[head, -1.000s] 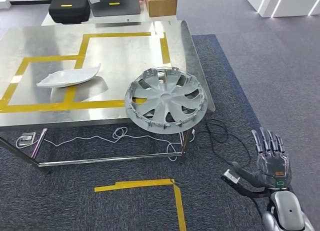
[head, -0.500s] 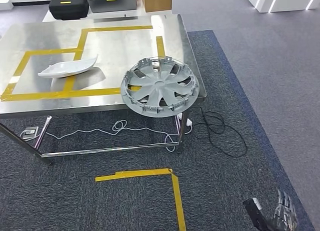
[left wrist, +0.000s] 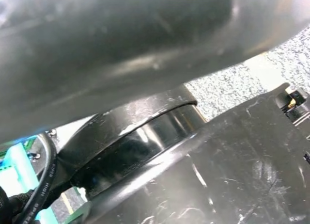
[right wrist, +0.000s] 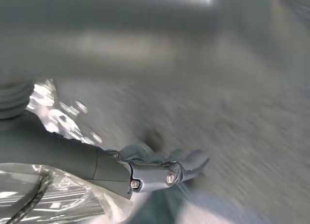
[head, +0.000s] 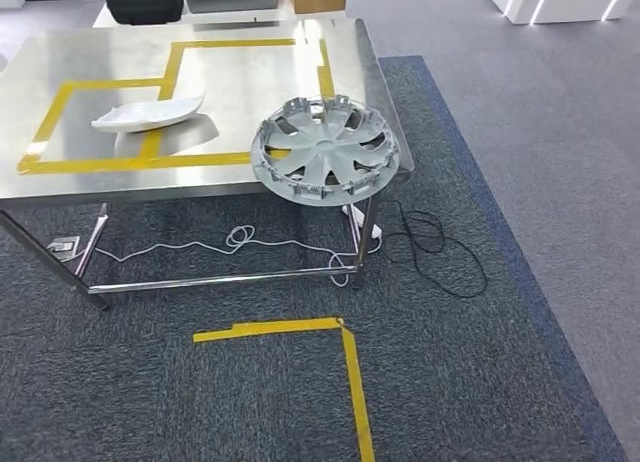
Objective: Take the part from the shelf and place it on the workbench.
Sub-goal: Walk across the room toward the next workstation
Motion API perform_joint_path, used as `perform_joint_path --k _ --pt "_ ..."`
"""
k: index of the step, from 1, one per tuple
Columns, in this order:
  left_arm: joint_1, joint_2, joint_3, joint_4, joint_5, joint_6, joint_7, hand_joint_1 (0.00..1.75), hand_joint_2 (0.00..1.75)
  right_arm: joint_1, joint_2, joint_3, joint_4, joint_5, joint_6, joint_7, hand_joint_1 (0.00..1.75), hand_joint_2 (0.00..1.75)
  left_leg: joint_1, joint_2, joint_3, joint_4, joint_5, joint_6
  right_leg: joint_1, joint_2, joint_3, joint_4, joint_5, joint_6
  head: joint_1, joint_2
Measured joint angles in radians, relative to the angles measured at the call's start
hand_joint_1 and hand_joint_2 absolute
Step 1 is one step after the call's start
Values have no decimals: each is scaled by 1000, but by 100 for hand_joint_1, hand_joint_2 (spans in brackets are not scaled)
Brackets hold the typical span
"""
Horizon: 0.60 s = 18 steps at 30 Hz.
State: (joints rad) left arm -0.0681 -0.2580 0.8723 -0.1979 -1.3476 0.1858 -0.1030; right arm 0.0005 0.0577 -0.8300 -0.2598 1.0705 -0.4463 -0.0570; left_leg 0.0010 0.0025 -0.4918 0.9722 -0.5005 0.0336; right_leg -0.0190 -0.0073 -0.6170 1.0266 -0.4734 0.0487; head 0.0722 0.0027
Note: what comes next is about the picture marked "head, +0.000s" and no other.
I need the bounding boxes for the grey plastic wheel hubcap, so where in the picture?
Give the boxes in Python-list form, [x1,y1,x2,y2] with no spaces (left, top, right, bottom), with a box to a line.
[250,94,402,207]

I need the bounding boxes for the stainless steel workbench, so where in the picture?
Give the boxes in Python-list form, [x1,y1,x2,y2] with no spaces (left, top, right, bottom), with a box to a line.
[0,18,416,313]

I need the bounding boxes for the white plastic cover part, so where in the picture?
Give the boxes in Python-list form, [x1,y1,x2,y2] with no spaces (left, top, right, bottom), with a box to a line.
[91,93,207,134]

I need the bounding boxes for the yellow tape on workbench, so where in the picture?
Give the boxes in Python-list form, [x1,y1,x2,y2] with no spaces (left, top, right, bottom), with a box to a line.
[16,36,337,177]

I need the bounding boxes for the white power strip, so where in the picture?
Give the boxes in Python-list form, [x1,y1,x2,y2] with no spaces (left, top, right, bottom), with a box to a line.
[341,203,383,240]

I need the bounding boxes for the yellow floor tape outline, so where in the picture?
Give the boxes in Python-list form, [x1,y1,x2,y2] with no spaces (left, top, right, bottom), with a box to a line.
[192,316,377,462]

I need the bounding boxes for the black carry case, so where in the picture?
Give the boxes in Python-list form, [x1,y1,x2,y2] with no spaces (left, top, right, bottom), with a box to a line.
[105,0,185,27]

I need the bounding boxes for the white lit plinth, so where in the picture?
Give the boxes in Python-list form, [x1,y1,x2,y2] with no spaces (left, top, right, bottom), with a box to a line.
[478,0,640,26]

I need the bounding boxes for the white floor cable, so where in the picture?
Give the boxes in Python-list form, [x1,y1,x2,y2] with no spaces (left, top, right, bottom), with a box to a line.
[50,225,383,289]

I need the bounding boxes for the thin black floor cable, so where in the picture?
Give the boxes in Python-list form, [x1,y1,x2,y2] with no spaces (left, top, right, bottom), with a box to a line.
[382,200,489,300]

